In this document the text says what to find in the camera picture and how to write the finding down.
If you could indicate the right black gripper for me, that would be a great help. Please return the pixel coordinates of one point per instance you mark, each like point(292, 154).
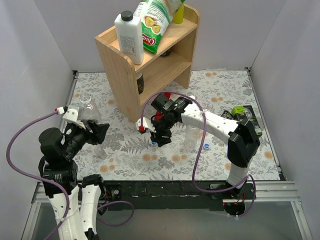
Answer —
point(162, 131)

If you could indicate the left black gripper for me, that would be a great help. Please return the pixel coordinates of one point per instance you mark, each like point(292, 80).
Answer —
point(92, 131)

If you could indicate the clear plastic bottle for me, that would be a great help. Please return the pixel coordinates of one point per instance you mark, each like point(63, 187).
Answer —
point(191, 137)
point(89, 109)
point(209, 107)

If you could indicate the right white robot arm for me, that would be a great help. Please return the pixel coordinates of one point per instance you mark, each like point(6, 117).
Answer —
point(240, 136)

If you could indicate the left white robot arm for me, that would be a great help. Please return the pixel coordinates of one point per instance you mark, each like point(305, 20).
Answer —
point(74, 205)

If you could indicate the clear plastic bottle front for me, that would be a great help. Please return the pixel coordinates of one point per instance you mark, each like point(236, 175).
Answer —
point(191, 137)

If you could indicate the dark bottle in shelf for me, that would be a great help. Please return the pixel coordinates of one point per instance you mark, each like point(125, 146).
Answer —
point(140, 82)

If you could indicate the white bottle black cap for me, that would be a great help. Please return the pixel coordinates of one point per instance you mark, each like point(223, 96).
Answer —
point(129, 34)

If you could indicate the yellow bottle on shelf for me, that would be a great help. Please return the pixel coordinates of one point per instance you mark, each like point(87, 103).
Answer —
point(179, 15)

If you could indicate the small clear glass cup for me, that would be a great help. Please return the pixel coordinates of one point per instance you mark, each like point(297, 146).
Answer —
point(100, 152)

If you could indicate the red box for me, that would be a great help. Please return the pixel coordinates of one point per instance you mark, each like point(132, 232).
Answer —
point(160, 116)

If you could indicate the wooden shelf unit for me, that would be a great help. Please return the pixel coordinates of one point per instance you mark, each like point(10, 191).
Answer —
point(172, 62)

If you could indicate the black base bar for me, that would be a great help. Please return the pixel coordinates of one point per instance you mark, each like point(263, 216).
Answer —
point(171, 194)

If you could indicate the purple candy bar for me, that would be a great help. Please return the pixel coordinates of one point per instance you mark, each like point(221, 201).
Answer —
point(227, 115)

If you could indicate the black green box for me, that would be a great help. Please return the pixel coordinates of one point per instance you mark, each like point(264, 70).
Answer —
point(241, 112)

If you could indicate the green chips bag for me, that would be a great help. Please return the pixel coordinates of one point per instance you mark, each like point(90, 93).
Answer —
point(155, 16)

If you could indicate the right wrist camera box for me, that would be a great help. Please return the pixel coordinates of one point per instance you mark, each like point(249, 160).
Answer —
point(143, 125)

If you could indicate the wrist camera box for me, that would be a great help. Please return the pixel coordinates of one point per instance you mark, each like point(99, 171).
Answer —
point(71, 116)
point(143, 125)

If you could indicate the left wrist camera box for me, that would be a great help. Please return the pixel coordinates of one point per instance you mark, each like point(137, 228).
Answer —
point(71, 116)

